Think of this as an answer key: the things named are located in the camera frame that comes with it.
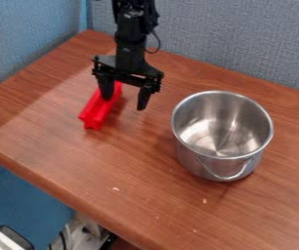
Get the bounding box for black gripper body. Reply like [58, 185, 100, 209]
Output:
[92, 35, 164, 94]

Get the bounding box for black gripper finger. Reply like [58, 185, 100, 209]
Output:
[96, 75, 115, 101]
[138, 85, 152, 110]

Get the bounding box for red plastic block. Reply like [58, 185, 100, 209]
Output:
[79, 81, 123, 130]

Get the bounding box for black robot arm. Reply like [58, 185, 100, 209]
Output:
[92, 0, 164, 110]

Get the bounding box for white items under table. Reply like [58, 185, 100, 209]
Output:
[47, 213, 111, 250]

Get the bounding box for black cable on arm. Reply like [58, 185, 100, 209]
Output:
[146, 28, 163, 55]

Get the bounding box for metal pot with handle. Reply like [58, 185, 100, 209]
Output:
[171, 90, 274, 182]

